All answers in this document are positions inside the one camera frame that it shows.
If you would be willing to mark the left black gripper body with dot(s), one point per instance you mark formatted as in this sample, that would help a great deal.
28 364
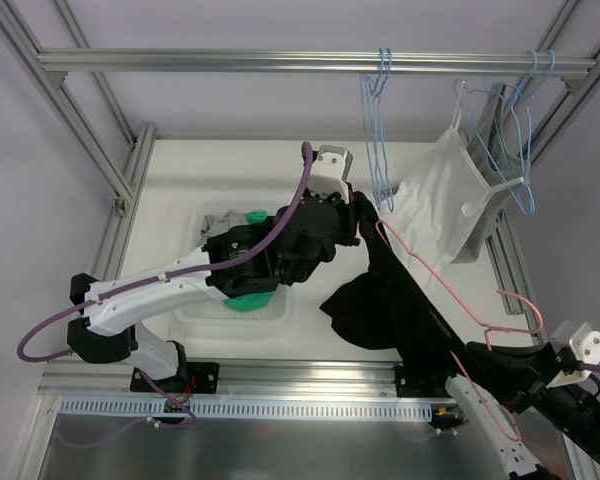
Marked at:
350 215

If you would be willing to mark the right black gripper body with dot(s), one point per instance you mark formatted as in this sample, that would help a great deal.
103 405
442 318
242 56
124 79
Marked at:
522 380

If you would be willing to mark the pink wire hanger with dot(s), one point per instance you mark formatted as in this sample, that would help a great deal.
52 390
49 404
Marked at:
455 300

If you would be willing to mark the black tank top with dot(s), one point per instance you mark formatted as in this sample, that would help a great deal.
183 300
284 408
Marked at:
384 308

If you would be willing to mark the green tank top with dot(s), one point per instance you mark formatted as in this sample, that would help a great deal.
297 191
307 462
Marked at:
255 301

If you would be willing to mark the light grey tank top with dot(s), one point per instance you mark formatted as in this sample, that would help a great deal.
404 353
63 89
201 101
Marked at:
213 225

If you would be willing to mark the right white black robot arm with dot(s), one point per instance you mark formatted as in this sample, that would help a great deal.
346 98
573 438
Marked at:
580 424

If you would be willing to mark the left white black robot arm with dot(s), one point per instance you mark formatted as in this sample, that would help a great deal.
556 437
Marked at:
284 249

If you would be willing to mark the white tank top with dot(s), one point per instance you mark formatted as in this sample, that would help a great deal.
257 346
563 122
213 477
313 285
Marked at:
439 201

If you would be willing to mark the dark grey tank top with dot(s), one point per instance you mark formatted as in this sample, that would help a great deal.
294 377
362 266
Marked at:
495 163

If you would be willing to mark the blue hanger far right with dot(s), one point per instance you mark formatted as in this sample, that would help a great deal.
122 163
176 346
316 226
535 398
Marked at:
521 99

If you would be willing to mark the white plastic basket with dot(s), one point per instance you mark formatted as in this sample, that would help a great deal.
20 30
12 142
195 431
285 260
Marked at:
213 319

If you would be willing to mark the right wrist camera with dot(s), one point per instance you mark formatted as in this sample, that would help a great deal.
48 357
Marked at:
574 343

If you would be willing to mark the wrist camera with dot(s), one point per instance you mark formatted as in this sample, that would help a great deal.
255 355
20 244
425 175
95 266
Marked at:
574 343
329 173

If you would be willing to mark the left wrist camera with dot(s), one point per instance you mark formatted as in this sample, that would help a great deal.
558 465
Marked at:
329 173

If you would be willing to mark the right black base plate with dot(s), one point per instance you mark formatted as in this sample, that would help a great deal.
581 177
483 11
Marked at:
412 385

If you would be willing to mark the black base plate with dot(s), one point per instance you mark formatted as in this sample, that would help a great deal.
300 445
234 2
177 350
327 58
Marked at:
194 377
412 385

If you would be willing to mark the aluminium front rail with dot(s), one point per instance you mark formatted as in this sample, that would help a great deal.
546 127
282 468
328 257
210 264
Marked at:
275 379

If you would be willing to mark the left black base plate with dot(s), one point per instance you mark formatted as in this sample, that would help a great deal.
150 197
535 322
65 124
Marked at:
194 377

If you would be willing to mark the left aluminium frame post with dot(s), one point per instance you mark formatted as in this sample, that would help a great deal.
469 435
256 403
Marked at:
126 180

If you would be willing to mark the aluminium hanging rail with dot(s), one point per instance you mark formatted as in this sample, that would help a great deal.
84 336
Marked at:
250 61

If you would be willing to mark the white slotted cable duct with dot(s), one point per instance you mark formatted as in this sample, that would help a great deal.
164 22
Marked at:
234 408

